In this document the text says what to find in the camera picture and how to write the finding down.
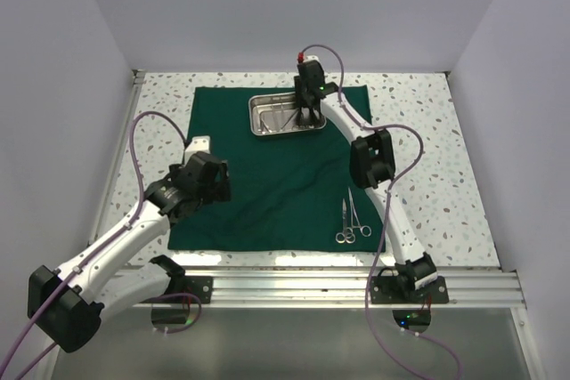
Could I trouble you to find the stainless steel tray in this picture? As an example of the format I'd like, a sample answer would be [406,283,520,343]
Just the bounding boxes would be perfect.
[248,93,327,137]

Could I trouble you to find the green surgical cloth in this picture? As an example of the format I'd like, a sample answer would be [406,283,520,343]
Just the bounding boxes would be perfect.
[168,87,382,252]

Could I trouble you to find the steel surgical scissors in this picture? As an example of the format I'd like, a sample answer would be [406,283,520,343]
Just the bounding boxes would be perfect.
[335,200,355,244]

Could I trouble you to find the long steel hemostat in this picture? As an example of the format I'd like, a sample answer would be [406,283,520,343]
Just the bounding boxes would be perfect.
[348,188,372,238]

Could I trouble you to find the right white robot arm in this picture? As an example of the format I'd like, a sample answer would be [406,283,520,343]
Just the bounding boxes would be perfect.
[294,76,438,303]

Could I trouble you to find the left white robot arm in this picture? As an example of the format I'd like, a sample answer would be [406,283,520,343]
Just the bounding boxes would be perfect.
[27,151,231,353]

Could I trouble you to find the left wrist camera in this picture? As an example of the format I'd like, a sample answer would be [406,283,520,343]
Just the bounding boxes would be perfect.
[183,135,210,162]

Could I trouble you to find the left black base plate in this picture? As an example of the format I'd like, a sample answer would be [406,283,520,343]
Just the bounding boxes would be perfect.
[175,276,214,304]

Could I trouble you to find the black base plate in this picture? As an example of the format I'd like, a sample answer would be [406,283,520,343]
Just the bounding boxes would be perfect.
[369,275,450,304]
[175,276,214,304]

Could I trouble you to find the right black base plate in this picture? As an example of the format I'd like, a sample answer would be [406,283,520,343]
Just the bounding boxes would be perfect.
[369,275,450,304]

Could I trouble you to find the aluminium rail frame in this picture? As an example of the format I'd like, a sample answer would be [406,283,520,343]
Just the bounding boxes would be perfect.
[33,69,542,380]

